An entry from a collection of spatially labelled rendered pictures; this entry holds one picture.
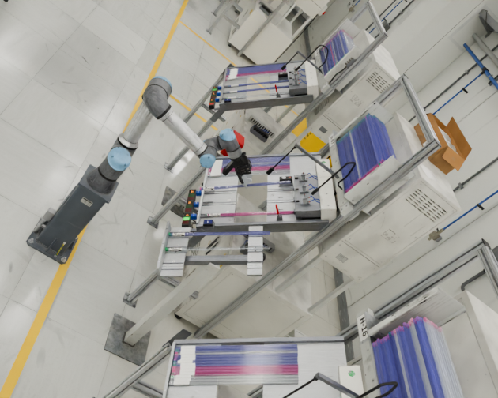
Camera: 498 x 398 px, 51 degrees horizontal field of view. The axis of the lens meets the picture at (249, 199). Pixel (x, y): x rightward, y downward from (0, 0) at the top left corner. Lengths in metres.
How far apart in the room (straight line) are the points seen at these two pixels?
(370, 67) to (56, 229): 2.39
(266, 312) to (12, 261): 1.48
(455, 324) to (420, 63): 4.17
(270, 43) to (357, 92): 3.42
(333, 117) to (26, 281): 2.44
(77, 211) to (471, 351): 2.02
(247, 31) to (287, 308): 4.72
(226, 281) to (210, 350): 0.92
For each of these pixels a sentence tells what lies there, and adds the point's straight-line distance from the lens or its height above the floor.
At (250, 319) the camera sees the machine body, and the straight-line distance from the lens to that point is 3.36.
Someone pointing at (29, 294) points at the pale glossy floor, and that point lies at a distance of 3.02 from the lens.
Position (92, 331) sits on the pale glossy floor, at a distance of 3.08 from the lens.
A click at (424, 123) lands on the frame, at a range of 2.75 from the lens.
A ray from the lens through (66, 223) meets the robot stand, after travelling 3.05.
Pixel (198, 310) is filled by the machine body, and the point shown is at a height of 0.18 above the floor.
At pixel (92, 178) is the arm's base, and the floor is 0.58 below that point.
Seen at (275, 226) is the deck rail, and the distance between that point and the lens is 2.82.
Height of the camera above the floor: 2.36
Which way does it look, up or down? 29 degrees down
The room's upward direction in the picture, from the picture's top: 47 degrees clockwise
